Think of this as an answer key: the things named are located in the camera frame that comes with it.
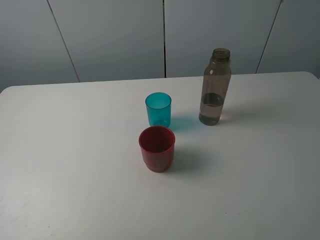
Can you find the teal translucent plastic cup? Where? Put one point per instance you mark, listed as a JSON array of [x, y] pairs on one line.
[[158, 107]]

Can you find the translucent brown plastic bottle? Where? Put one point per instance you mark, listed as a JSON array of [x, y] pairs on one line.
[[216, 80]]

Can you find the red plastic cup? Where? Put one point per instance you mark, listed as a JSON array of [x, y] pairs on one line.
[[157, 145]]

